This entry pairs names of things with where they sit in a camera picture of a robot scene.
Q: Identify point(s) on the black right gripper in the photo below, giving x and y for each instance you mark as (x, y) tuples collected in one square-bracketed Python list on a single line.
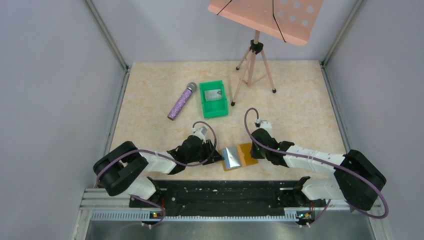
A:
[(255, 151)]

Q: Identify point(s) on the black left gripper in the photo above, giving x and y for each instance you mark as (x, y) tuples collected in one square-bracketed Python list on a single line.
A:
[(210, 150)]

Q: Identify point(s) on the yellow leather card holder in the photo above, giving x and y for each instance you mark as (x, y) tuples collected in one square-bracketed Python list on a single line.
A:
[(237, 157)]

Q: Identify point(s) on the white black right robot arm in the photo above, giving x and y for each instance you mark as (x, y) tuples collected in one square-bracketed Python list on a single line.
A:
[(350, 177)]

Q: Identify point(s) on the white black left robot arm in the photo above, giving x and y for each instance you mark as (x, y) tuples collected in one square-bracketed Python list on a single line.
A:
[(120, 170)]

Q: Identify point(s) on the silver VIP card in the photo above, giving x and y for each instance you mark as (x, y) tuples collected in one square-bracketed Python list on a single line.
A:
[(213, 95)]

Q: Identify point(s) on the green plastic bin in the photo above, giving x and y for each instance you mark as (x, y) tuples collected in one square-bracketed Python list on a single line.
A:
[(213, 109)]

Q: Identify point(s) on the purple glitter microphone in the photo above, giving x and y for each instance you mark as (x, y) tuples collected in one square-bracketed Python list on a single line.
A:
[(181, 102)]

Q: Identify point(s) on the pink music stand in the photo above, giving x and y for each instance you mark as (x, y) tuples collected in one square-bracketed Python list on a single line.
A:
[(290, 21)]

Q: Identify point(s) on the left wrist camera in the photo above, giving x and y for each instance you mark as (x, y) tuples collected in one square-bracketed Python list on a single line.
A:
[(201, 132)]

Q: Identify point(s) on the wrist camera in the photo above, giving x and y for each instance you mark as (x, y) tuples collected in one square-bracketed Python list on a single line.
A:
[(263, 124), (201, 132)]

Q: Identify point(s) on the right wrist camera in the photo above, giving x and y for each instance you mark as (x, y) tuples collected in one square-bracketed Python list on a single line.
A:
[(263, 124)]

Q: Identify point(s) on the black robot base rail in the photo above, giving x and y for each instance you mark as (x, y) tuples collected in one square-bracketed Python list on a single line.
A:
[(213, 201)]

